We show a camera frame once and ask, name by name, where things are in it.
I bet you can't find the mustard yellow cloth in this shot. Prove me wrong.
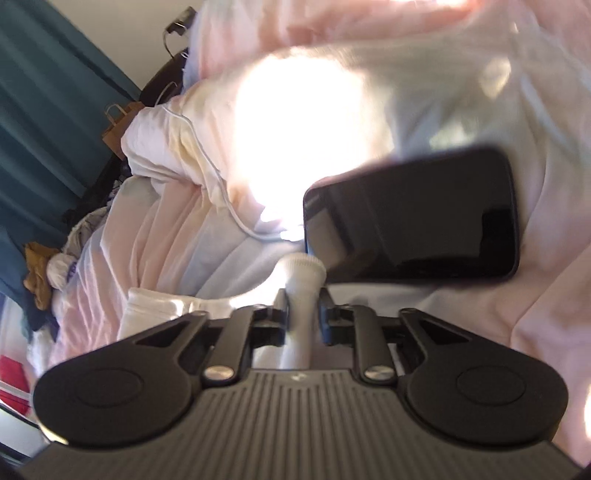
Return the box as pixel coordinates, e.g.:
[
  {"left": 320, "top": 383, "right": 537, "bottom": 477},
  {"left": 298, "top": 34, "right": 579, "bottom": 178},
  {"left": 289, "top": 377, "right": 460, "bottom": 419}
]
[{"left": 24, "top": 242, "right": 63, "bottom": 311}]

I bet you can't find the red box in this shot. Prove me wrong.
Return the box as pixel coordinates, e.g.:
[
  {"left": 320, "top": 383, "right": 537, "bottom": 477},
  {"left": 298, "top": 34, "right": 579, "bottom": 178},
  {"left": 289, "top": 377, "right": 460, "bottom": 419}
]
[{"left": 0, "top": 354, "right": 35, "bottom": 418}]

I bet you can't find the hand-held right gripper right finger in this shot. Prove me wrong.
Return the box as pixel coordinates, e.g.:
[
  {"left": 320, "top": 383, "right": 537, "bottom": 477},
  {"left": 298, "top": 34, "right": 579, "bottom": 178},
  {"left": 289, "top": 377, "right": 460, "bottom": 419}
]
[{"left": 317, "top": 287, "right": 472, "bottom": 385}]

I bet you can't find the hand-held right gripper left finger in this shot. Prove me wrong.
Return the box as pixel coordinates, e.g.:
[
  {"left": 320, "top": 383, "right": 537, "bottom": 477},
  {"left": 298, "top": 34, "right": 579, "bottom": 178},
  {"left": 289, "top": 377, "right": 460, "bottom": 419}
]
[{"left": 134, "top": 288, "right": 290, "bottom": 387}]

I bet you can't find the pink bed sheet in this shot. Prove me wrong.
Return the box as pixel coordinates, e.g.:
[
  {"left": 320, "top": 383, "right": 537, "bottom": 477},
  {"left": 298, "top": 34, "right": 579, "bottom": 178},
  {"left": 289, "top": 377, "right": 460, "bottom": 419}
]
[{"left": 46, "top": 0, "right": 591, "bottom": 444}]

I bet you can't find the black smartphone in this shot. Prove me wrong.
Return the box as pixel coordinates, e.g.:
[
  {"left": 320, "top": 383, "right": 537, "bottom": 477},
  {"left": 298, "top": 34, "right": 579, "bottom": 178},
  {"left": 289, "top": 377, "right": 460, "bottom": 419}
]
[{"left": 302, "top": 146, "right": 522, "bottom": 284}]

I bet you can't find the white sock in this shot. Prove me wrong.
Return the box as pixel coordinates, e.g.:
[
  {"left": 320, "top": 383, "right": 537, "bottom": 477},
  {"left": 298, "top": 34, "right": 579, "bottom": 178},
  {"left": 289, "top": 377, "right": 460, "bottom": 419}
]
[{"left": 116, "top": 253, "right": 328, "bottom": 370}]

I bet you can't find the brown paper bag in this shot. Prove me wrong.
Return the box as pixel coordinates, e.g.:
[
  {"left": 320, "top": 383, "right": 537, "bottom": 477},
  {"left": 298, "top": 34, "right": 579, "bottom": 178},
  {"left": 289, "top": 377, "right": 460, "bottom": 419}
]
[{"left": 102, "top": 100, "right": 146, "bottom": 161}]

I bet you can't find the teal curtain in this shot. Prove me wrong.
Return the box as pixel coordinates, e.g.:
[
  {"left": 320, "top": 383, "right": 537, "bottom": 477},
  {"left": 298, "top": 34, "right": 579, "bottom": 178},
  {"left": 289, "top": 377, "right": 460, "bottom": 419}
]
[{"left": 0, "top": 0, "right": 141, "bottom": 296}]

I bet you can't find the pile of clothes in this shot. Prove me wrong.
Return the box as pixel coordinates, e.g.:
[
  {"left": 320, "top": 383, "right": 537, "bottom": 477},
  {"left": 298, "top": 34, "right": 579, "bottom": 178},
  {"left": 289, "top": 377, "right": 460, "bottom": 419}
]
[{"left": 48, "top": 203, "right": 112, "bottom": 292}]

